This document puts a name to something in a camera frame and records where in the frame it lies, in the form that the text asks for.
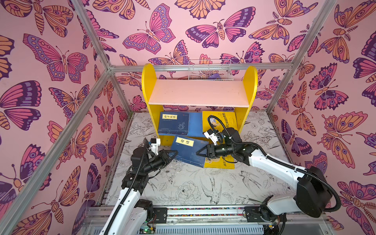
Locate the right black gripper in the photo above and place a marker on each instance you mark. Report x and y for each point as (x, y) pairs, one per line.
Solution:
(209, 150)

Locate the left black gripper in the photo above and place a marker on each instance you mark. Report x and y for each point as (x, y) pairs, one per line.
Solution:
(162, 158)

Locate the navy book bottom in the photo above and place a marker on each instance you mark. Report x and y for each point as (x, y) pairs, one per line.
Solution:
(187, 148)

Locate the yellow cartoon book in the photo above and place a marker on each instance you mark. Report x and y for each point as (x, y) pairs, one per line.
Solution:
(222, 163)
(228, 119)

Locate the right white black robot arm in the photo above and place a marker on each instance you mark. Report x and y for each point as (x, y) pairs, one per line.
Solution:
(312, 194)

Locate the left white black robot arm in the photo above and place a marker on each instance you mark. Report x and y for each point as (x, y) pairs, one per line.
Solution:
(130, 211)

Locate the yellow wooden bookshelf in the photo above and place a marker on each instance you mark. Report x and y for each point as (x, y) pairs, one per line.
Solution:
(237, 94)

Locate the small green circuit board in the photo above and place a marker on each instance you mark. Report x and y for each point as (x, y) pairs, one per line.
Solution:
(147, 230)

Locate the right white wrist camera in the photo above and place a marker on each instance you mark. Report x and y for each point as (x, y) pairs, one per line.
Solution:
(213, 135)

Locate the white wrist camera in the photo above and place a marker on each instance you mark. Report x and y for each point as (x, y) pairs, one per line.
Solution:
(213, 135)
(154, 145)

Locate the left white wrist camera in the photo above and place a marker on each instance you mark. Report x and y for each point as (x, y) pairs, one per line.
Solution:
(154, 145)

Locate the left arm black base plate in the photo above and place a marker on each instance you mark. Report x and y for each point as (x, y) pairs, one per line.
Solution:
(160, 215)

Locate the aluminium mounting rail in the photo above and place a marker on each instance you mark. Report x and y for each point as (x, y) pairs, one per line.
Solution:
(229, 220)

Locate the clear wire basket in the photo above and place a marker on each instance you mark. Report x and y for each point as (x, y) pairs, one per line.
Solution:
(206, 69)

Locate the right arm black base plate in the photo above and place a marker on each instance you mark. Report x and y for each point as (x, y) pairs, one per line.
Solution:
(252, 213)

